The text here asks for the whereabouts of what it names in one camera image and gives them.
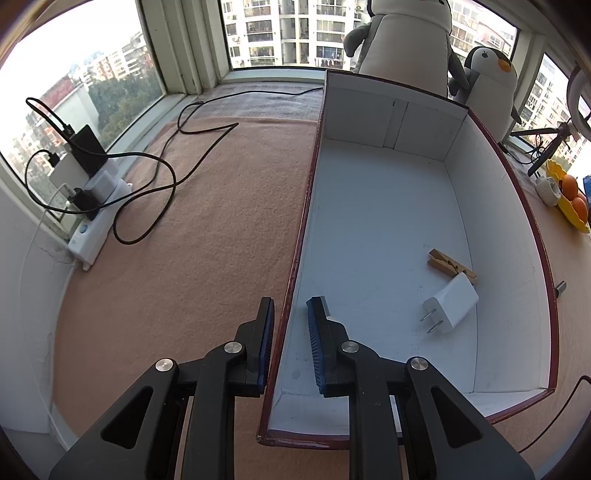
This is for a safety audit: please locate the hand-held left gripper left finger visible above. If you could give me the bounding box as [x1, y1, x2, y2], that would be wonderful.
[48, 296, 276, 480]

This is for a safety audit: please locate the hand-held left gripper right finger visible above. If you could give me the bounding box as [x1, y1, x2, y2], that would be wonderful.
[306, 296, 536, 480]

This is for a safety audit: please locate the white wall charger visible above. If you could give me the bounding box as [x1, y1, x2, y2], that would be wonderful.
[419, 274, 480, 335]

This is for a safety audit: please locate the white cardboard box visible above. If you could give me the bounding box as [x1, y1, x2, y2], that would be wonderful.
[256, 69, 560, 449]

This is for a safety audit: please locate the wooden clothespin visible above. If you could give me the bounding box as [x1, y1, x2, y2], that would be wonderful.
[427, 248, 478, 284]

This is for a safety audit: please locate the yellow fruit bowl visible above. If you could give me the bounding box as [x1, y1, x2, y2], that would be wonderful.
[545, 159, 591, 233]

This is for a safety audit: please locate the white round tape roll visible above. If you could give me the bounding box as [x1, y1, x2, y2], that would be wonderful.
[536, 175, 563, 207]

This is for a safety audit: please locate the small penguin plush toy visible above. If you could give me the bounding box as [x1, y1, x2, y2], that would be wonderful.
[449, 45, 522, 145]

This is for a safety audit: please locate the white power strip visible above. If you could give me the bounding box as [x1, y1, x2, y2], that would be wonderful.
[67, 178, 132, 271]

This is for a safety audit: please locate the white plug adapter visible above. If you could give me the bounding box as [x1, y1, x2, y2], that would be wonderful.
[85, 171, 123, 204]

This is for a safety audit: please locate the black plug charger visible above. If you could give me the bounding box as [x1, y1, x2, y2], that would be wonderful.
[69, 188, 100, 220]

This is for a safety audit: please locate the large penguin plush toy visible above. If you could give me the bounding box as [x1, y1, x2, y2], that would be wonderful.
[343, 0, 469, 97]

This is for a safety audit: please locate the white power bank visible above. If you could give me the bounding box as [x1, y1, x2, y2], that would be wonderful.
[48, 154, 88, 188]

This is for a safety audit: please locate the black power bank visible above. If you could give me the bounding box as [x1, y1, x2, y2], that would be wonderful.
[69, 124, 109, 176]

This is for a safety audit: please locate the black ring light tripod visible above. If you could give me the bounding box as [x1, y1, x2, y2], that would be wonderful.
[510, 122, 580, 178]

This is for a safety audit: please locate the ring light cable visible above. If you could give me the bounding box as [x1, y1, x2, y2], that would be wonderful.
[501, 138, 546, 168]

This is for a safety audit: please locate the long black cable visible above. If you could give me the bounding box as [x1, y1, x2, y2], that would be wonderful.
[108, 85, 324, 245]

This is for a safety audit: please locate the thin black cable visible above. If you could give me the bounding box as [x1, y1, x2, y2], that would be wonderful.
[515, 376, 591, 455]

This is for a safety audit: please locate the white cable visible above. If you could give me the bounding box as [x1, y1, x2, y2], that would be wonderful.
[25, 182, 77, 264]

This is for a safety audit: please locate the black cable with plug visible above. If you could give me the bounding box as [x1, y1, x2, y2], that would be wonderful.
[25, 150, 77, 213]

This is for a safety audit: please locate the short looped black cable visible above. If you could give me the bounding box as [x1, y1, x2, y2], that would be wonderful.
[25, 97, 75, 137]

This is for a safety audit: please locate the white window frame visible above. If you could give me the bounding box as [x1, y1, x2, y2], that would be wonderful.
[134, 0, 591, 153]

